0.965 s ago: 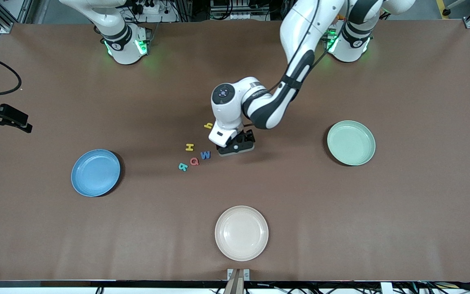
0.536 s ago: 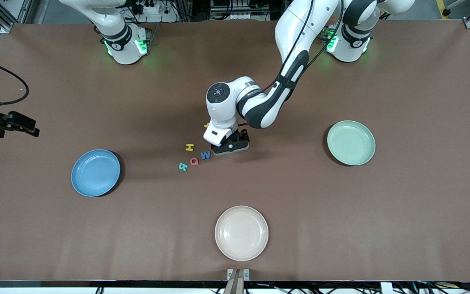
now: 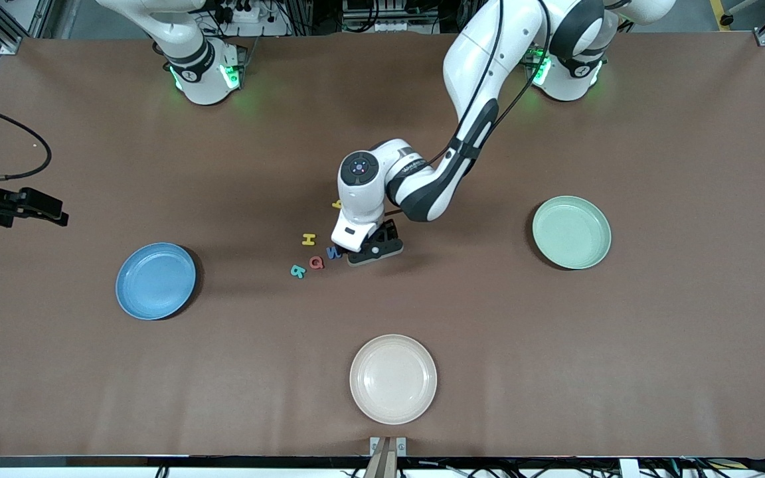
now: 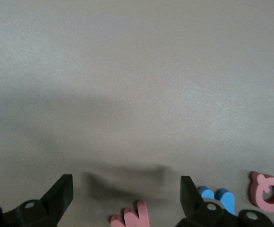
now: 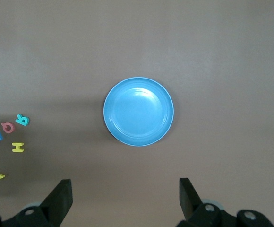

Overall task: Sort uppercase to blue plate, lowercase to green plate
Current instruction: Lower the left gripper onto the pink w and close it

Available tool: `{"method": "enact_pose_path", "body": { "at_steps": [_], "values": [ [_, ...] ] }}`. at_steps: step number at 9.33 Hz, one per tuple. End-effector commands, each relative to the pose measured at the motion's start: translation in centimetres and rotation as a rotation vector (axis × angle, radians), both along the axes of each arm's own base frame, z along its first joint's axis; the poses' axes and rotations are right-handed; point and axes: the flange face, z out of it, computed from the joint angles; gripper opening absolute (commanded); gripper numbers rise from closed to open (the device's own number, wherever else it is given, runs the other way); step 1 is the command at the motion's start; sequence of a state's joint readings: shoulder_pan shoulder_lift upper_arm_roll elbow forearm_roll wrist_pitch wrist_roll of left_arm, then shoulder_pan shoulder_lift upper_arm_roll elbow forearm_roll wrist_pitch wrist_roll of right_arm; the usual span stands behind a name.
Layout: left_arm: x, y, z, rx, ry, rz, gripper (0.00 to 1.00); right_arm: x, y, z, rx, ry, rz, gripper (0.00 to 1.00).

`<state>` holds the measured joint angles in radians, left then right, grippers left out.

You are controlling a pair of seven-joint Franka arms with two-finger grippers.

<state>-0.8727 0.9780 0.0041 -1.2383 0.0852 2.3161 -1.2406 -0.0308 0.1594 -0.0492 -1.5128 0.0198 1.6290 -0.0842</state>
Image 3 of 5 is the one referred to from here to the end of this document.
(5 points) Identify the blue plate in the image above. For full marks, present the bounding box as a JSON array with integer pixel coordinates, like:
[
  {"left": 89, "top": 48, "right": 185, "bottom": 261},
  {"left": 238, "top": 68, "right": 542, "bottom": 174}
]
[{"left": 116, "top": 242, "right": 197, "bottom": 321}]

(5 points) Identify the beige plate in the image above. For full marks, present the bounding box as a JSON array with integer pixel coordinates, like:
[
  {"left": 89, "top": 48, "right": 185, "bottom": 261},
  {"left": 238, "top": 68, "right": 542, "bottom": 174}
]
[{"left": 349, "top": 334, "right": 438, "bottom": 426}]

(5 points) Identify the green plate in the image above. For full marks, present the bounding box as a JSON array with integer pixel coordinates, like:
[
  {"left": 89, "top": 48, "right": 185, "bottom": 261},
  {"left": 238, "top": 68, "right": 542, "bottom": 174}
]
[{"left": 532, "top": 195, "right": 612, "bottom": 270}]

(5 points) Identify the brown table cover sheet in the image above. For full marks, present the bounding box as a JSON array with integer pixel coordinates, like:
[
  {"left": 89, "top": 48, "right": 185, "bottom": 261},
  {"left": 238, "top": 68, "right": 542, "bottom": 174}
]
[{"left": 0, "top": 32, "right": 765, "bottom": 459}]

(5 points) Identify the white power strip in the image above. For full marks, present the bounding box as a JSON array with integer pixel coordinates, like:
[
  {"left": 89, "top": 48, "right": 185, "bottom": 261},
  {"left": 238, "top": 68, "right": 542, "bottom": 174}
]
[{"left": 222, "top": 2, "right": 264, "bottom": 22}]

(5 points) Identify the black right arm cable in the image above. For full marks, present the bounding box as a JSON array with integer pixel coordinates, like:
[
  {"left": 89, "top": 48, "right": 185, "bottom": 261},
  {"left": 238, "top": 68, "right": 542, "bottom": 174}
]
[{"left": 0, "top": 105, "right": 52, "bottom": 183}]

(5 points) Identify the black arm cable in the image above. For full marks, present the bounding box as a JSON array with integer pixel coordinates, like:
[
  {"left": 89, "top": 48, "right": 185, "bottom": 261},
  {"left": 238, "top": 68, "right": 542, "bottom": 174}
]
[
  {"left": 382, "top": 0, "right": 553, "bottom": 220},
  {"left": 0, "top": 105, "right": 52, "bottom": 183}
]

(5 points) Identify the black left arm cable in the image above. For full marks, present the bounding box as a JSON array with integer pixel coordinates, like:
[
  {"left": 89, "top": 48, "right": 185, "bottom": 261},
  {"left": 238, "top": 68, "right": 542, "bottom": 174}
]
[{"left": 382, "top": 0, "right": 553, "bottom": 220}]

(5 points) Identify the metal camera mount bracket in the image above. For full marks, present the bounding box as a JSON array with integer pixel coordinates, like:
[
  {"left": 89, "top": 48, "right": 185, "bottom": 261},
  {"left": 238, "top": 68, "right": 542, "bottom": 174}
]
[{"left": 369, "top": 436, "right": 407, "bottom": 478}]

